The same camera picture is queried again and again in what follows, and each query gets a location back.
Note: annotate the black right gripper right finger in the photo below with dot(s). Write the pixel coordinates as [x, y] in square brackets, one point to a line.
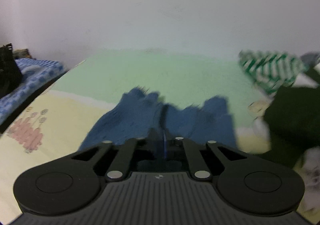
[171, 148]

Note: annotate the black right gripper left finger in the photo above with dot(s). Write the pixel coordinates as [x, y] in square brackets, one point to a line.
[156, 144]

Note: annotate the blue knit sweater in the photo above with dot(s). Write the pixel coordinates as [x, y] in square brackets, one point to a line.
[137, 112]

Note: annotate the dark green garment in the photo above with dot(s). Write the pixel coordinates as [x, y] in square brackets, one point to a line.
[293, 122]

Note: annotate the green white striped garment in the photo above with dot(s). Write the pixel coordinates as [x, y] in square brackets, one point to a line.
[269, 70]

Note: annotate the blue white patterned cloth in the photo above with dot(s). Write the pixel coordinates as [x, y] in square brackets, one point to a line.
[35, 74]

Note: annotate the black bag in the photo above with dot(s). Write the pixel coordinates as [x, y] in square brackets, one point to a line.
[10, 76]

